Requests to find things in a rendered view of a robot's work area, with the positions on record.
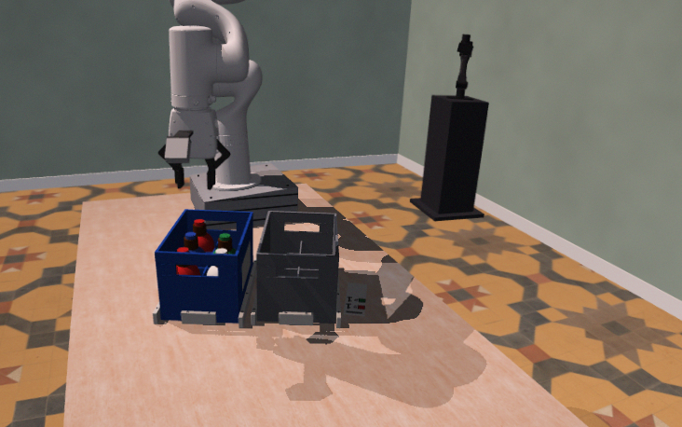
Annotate red bottle with pink label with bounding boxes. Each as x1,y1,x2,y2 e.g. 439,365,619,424
176,247,200,275

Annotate green bottle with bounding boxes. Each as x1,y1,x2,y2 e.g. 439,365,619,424
213,233,237,255

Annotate white bottle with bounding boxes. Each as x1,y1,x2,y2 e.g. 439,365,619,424
207,248,229,276

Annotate blue plastic crate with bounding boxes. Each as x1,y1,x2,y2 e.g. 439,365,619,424
155,209,253,324

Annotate blue bottle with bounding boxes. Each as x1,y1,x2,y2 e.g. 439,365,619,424
184,232,206,268

